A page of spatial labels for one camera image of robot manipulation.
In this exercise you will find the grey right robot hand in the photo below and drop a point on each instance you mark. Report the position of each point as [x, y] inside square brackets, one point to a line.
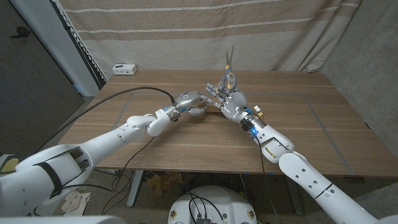
[234, 107]

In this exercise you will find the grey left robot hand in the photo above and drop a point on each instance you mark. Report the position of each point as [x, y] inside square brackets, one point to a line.
[189, 99]

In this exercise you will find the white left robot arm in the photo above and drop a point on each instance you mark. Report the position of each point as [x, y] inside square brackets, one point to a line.
[109, 140]

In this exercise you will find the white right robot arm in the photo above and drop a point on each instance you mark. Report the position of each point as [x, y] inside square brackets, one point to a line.
[304, 177]

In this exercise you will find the grey tape outline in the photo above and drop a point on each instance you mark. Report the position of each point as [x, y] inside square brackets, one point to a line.
[280, 93]

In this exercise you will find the white power strip box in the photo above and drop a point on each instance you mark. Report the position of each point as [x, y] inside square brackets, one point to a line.
[124, 69]

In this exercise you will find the beige striped curtain backdrop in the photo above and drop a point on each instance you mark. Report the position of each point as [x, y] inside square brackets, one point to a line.
[264, 37]

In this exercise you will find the brown cardboard scraps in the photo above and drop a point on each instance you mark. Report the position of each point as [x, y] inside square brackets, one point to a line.
[164, 182]

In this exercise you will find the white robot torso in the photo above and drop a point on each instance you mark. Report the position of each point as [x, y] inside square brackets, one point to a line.
[227, 202]

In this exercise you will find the black triangle-patterned trim strip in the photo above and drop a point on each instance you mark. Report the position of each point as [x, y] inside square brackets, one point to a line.
[85, 54]

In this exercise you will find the dark flat table foot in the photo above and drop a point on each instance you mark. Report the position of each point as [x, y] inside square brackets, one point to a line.
[354, 180]

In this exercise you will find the white crumpled cloth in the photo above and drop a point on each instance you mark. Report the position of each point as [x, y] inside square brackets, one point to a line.
[76, 202]

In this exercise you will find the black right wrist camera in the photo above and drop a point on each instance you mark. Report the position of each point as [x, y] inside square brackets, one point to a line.
[247, 125]

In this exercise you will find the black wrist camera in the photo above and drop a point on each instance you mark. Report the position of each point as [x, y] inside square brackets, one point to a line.
[176, 117]
[247, 125]

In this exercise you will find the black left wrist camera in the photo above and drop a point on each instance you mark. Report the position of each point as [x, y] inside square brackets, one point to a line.
[176, 117]

